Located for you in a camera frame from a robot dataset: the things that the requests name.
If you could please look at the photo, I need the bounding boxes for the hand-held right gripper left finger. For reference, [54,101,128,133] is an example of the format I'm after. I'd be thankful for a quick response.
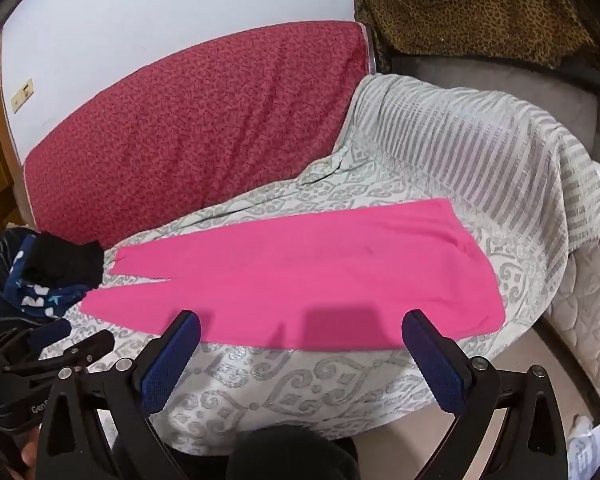
[36,310,202,480]

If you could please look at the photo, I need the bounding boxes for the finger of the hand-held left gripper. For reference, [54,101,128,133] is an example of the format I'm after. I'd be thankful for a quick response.
[4,331,116,380]
[0,319,73,361]

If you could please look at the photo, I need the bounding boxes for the blue printed cloth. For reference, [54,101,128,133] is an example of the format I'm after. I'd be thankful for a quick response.
[5,235,91,318]

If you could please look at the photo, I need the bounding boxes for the grey white patterned bedspread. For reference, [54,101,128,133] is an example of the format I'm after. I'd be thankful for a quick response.
[37,74,600,456]

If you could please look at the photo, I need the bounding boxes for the black cloth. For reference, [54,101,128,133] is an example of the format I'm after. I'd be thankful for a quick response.
[27,232,105,291]

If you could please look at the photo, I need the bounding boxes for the white crumpled paper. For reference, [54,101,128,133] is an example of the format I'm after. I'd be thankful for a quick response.
[567,420,600,480]

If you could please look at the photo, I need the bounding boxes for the pink pants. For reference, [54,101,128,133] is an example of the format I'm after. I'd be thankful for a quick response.
[80,199,506,350]

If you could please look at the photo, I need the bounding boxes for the grey upholstered chair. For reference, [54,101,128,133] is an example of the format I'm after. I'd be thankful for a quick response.
[380,52,600,141]

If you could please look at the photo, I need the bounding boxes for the beige wall switch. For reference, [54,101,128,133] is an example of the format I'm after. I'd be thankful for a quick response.
[11,78,34,112]

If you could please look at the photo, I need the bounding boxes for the leopard print blanket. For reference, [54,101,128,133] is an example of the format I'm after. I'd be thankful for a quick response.
[354,0,600,111]

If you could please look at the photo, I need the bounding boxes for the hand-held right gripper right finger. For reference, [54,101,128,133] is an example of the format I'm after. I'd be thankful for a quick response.
[401,310,570,480]

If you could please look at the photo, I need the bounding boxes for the person's black trouser leg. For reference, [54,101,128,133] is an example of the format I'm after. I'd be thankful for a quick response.
[230,425,361,480]

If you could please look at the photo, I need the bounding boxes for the red patterned cushion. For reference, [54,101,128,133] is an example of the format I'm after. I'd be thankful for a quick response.
[22,21,376,238]

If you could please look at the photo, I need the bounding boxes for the white quilted mattress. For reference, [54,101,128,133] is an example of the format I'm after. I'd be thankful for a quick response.
[542,160,600,346]

